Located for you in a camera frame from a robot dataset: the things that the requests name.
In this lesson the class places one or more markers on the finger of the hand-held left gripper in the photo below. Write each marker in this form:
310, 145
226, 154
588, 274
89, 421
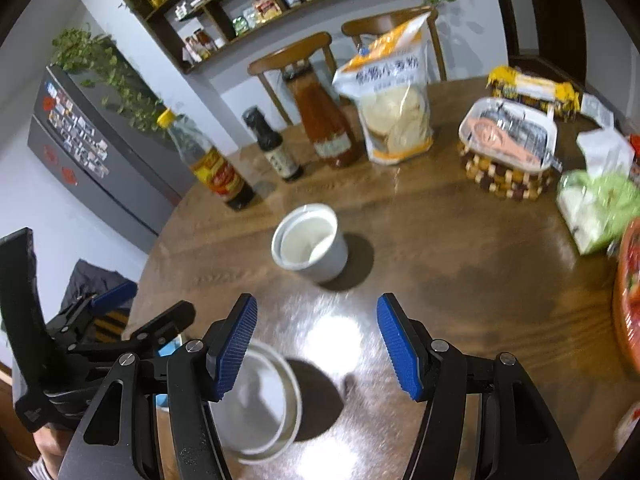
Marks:
117, 292
165, 322

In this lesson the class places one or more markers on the row of shelf jars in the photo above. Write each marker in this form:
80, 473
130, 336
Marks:
260, 12

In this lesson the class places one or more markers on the red fridge sticker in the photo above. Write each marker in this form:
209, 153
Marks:
50, 155
69, 176

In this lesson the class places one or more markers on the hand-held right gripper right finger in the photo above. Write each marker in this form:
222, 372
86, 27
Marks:
400, 350

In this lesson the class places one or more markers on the flour bag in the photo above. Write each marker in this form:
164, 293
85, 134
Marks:
395, 110

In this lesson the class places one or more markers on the trailing green plant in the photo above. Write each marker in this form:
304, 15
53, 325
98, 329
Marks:
110, 80

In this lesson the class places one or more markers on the red round container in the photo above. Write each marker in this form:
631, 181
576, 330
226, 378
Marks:
630, 310

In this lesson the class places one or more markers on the large soy sauce bottle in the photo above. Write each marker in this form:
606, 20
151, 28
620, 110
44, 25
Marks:
220, 170

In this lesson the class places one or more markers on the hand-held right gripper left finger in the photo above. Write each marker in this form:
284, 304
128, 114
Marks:
235, 345

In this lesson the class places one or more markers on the dark door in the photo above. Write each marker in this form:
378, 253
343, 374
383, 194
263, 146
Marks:
550, 10

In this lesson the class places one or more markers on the black cloth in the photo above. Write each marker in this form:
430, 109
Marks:
87, 275

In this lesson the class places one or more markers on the wooden wall shelf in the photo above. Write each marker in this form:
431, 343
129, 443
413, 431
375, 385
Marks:
210, 10

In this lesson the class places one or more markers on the small dark sauce bottle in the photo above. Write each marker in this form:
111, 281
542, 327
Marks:
280, 155

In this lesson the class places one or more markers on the yellow noodle packet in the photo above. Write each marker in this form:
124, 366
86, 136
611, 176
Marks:
540, 91

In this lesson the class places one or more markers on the large white bowl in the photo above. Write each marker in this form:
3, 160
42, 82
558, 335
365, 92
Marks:
255, 400
292, 425

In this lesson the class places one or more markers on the red sauce bottle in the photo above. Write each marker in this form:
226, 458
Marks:
325, 125

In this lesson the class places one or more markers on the white paper packet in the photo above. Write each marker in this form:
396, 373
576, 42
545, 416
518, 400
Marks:
602, 152

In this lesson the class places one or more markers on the small white bowl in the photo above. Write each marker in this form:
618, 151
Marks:
320, 260

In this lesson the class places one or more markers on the clear food packet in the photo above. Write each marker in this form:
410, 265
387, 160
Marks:
505, 135

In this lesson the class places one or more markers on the grey refrigerator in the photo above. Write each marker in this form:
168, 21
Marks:
100, 200

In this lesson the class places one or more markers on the cluster of fridge photos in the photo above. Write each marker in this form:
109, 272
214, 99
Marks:
75, 125

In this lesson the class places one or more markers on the green and white packet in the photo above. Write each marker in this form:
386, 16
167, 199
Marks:
595, 205

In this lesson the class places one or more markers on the person's left forearm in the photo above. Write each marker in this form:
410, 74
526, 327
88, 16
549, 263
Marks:
52, 452

